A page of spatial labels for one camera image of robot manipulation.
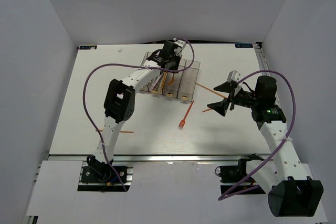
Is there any orange chopstick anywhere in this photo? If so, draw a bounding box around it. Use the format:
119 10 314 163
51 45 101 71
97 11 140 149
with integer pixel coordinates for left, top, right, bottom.
196 83 227 98
96 129 134 133

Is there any clear four-compartment organizer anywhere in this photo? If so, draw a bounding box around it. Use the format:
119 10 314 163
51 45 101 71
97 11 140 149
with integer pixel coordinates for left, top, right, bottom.
141 61 200 102

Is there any black label left corner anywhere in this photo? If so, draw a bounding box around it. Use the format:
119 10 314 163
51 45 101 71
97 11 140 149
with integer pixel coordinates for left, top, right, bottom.
79 45 97 50

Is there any orange plastic spoon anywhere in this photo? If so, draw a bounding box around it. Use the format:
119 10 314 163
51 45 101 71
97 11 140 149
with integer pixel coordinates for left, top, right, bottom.
160 72 168 88

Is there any blue label right corner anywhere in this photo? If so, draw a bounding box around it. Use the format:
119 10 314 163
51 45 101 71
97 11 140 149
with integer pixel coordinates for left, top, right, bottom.
235 44 254 48

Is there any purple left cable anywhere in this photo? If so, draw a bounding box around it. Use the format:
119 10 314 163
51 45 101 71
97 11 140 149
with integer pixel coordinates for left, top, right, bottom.
83 37 195 192

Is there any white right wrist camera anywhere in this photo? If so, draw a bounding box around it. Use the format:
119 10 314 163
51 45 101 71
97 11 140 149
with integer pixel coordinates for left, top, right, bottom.
227 70 241 83

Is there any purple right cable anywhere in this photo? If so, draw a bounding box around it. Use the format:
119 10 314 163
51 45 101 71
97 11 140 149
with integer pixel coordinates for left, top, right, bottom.
218 70 297 201

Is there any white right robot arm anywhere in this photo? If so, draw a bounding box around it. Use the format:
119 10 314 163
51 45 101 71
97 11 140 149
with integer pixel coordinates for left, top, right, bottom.
208 71 323 217

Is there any purple cable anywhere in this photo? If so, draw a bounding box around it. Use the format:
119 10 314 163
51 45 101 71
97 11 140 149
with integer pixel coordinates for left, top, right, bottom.
218 70 297 201
83 37 195 192

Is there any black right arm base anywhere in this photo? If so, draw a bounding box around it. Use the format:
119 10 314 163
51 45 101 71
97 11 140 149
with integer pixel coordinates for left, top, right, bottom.
214 154 265 195

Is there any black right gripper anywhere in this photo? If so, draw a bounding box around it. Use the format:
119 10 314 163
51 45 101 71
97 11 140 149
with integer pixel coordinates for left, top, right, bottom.
207 81 259 116

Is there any orange pink knife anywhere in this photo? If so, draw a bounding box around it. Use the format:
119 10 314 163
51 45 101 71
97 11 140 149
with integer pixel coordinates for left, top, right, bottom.
151 74 163 90

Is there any red-orange plastic fork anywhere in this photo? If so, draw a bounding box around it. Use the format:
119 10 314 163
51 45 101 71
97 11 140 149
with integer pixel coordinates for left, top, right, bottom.
178 100 194 130

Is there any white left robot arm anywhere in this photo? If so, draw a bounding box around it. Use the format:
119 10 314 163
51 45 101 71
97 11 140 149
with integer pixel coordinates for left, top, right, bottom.
87 39 186 182

